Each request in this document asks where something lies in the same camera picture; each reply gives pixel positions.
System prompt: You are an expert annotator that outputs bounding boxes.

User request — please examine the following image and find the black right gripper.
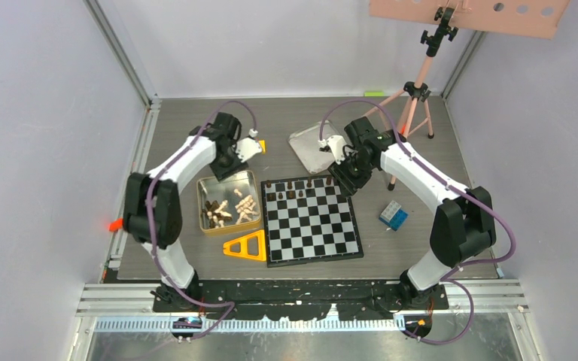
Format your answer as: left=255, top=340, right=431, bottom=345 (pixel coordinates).
left=328, top=150, right=376, bottom=199

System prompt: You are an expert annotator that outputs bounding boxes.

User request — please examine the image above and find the gold tin box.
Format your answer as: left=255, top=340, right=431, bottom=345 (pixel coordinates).
left=196, top=170, right=262, bottom=236

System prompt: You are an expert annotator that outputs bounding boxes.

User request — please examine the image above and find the tin lid with bears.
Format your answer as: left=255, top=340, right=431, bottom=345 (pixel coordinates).
left=288, top=122, right=335, bottom=174

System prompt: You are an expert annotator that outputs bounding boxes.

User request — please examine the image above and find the black white folding chessboard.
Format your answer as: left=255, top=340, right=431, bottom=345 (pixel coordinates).
left=260, top=175, right=364, bottom=268

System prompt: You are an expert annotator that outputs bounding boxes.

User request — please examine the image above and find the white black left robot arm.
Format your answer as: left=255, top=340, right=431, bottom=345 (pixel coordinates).
left=122, top=112, right=262, bottom=311

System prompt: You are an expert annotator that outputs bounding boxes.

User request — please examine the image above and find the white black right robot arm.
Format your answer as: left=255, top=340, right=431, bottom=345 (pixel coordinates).
left=318, top=117, right=496, bottom=309

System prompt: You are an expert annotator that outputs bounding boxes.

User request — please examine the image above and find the blue white lego block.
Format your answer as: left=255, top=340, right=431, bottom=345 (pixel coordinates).
left=379, top=200, right=409, bottom=231

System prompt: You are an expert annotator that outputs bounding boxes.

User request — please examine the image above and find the small green block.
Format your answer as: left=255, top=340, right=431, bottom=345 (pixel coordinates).
left=363, top=90, right=385, bottom=97

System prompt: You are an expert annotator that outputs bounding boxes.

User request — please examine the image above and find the red orange block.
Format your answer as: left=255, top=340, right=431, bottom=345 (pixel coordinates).
left=108, top=218, right=123, bottom=232

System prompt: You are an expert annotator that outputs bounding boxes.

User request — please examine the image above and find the pink tripod music stand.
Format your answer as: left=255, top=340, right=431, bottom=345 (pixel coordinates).
left=364, top=0, right=572, bottom=192

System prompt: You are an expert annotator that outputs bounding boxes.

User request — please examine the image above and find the yellow triangular toy frame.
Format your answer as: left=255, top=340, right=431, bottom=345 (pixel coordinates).
left=223, top=229, right=267, bottom=262

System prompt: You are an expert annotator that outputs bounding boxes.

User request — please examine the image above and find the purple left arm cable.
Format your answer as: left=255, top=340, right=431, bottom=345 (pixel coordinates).
left=147, top=100, right=260, bottom=342

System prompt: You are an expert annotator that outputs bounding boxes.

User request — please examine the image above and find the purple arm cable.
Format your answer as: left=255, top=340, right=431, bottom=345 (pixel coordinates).
left=318, top=99, right=517, bottom=347
left=147, top=100, right=260, bottom=342

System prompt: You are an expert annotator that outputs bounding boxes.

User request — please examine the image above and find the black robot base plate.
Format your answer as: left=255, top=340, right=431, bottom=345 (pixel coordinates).
left=151, top=279, right=449, bottom=321

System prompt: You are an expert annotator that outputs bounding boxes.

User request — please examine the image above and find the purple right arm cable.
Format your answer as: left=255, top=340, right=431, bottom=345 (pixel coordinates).
left=318, top=99, right=517, bottom=347

